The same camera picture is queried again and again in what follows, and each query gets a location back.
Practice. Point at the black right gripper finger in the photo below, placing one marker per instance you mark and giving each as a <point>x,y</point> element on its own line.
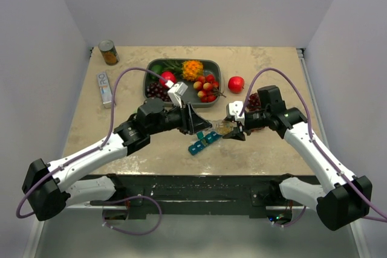
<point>234,119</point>
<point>235,134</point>

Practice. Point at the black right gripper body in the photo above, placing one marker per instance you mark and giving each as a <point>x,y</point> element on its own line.
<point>256,119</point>

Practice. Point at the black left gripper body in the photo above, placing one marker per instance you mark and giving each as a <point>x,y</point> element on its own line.
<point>176,118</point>

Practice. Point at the amber pill bottle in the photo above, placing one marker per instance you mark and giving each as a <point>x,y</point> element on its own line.
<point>222,127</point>

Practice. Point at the teal weekly pill organizer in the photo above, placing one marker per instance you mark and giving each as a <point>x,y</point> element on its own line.
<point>204,140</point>

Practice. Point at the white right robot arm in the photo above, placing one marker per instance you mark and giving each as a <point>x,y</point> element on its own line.
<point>340,198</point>

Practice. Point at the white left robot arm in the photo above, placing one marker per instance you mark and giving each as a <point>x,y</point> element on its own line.
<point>46,185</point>

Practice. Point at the dark grapes on table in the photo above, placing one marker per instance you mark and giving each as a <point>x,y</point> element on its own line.
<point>254,103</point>

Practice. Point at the red apple on table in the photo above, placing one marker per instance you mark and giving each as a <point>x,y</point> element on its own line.
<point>236,84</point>

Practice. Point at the red lychee bunch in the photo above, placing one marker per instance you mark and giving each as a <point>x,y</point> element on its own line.
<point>207,88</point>

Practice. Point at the dark grapes in tray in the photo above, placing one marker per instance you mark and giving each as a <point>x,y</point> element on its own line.
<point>157,90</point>

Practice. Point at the red apple in tray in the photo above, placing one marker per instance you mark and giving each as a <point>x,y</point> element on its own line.
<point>167,76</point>

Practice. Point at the grey plastic fruit tray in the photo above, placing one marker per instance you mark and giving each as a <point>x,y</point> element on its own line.
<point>190,95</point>

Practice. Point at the small orange pineapple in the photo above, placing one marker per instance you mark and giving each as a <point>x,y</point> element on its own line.
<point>189,70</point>

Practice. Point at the green lime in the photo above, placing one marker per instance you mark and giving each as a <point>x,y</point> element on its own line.
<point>158,69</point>

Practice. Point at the silver R&O toothpaste box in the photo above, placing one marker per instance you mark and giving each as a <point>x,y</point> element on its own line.
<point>105,90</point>

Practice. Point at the tin can with fruit label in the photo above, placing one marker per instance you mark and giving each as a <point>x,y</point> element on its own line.
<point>109,52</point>

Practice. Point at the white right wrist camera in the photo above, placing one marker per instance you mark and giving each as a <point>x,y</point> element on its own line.
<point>236,108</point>

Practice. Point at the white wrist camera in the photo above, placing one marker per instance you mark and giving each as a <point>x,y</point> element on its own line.
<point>236,108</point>
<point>176,92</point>

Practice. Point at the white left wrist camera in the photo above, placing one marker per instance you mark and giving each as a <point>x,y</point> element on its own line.
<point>176,92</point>

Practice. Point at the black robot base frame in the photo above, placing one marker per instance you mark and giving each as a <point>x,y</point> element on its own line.
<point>241,195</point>

